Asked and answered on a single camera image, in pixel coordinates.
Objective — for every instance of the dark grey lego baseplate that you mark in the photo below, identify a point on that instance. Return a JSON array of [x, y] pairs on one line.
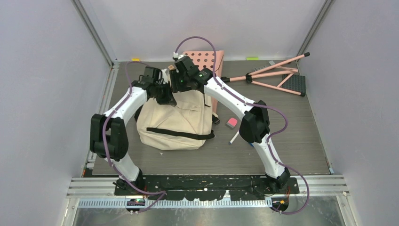
[[296, 83]]

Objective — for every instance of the green block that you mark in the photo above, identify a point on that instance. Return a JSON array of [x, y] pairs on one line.
[[252, 58]]

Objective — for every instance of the pink perforated music stand tray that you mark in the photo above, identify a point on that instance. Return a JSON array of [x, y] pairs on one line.
[[208, 59]]

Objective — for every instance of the white blue marker pen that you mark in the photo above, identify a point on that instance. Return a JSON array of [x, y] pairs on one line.
[[234, 137]]

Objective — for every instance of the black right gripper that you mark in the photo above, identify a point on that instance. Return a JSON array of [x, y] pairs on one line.
[[174, 75]]

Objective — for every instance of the grey lego strip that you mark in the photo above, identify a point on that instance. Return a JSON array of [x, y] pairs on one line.
[[269, 63]]

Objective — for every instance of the pink eraser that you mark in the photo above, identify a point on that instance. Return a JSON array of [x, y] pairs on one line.
[[232, 123]]

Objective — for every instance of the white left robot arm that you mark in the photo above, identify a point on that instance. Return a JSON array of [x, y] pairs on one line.
[[108, 134]]

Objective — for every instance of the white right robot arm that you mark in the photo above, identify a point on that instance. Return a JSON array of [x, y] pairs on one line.
[[254, 117]]

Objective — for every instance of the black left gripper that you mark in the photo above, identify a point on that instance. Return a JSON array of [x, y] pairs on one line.
[[169, 100]]

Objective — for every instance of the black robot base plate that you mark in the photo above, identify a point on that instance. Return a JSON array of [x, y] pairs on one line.
[[213, 187]]

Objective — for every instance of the pink folding tripod stand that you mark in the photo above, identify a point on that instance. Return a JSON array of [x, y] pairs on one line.
[[279, 69]]

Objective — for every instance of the beige canvas backpack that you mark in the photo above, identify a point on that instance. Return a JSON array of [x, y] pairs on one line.
[[184, 126]]

